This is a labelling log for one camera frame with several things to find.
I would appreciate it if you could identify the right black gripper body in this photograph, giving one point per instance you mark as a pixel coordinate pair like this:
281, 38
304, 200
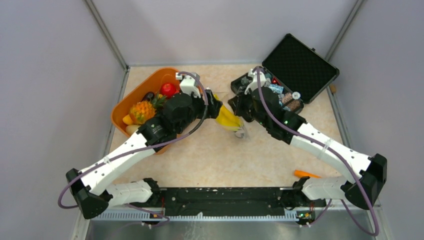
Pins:
245, 107

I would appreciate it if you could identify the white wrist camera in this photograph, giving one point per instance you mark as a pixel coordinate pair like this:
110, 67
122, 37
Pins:
188, 84
252, 80

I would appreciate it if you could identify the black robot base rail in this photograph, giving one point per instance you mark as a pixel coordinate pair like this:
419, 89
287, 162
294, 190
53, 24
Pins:
228, 201

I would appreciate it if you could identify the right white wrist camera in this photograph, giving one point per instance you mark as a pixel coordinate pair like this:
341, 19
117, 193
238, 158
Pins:
252, 80

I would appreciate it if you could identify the black poker chip case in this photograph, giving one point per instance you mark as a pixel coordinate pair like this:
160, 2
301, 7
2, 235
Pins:
295, 72

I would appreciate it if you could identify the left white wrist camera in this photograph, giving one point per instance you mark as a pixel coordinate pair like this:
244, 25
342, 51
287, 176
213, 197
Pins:
188, 84

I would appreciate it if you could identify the clear zip top bag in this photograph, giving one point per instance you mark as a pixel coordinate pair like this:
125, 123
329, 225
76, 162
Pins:
225, 98

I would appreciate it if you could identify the toy pineapple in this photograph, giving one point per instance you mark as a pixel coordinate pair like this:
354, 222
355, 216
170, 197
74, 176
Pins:
146, 109

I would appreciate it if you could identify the red toy tomato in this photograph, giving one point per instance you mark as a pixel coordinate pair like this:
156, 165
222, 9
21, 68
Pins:
168, 90

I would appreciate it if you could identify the orange plastic basket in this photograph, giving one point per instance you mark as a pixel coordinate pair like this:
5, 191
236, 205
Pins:
140, 81

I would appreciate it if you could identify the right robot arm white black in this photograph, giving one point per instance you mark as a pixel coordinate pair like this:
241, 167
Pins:
362, 176

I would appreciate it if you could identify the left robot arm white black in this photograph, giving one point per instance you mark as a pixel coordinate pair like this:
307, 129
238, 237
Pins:
92, 187

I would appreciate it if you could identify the orange handled tool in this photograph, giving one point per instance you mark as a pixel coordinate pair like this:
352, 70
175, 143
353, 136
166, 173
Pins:
302, 174

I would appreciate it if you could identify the small yellow toy fruit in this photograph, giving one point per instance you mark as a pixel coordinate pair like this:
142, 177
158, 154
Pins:
127, 120

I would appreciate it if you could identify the toy eggplant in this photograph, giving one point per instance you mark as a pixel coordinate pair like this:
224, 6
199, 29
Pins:
148, 97

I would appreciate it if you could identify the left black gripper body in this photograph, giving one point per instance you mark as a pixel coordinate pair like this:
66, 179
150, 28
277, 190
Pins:
198, 111

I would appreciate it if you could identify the yellow toy banana bunch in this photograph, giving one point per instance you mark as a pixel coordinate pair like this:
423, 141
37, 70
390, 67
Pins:
228, 120

